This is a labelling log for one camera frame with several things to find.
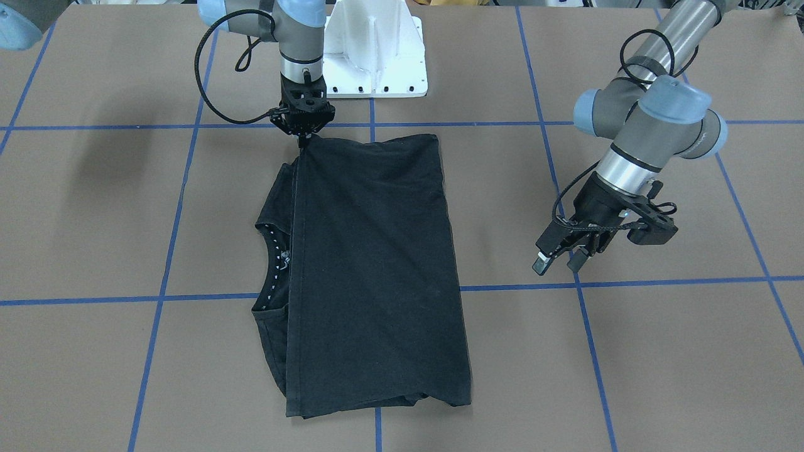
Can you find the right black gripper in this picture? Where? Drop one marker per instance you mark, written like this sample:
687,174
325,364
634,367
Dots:
303,127

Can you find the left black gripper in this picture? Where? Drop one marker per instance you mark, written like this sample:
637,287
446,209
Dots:
593,202

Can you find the black graphic t-shirt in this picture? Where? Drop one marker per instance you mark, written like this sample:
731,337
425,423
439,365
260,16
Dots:
360,306

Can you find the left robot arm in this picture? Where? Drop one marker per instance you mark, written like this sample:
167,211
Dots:
650,116

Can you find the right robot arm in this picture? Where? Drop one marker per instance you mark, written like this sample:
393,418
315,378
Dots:
298,27

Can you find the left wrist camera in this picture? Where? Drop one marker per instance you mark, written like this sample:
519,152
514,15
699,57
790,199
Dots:
655,225

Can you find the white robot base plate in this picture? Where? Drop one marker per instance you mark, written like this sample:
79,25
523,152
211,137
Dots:
374,49

